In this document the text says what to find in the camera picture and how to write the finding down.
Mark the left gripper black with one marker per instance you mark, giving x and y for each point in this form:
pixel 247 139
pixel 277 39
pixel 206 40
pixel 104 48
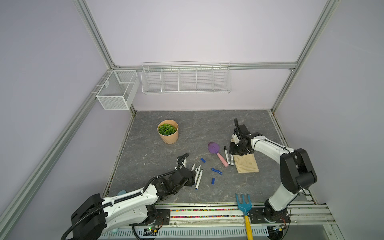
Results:
pixel 190 181

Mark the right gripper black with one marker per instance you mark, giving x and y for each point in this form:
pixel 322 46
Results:
pixel 232 150

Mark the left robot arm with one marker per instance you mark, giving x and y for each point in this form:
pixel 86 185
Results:
pixel 98 215

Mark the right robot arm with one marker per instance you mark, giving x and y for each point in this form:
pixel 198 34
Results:
pixel 296 170

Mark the beige work glove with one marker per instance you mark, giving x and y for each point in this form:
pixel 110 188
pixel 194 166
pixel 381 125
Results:
pixel 246 164

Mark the beige pot with green plant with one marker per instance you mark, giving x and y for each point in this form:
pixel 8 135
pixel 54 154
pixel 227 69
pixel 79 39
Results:
pixel 168 131

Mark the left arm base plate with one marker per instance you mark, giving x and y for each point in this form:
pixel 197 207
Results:
pixel 158 217

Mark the purple trowel pink handle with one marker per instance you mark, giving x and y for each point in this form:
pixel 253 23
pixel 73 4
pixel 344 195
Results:
pixel 214 148

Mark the teal rake yellow handle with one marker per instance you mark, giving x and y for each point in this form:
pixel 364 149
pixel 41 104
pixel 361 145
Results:
pixel 245 207

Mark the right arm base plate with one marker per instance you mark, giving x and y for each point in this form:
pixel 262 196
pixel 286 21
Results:
pixel 262 215

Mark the white wire shelf basket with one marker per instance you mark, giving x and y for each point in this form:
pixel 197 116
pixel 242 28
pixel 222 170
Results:
pixel 186 77

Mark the white wire mesh box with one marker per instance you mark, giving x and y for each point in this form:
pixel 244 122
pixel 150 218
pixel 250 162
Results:
pixel 119 90

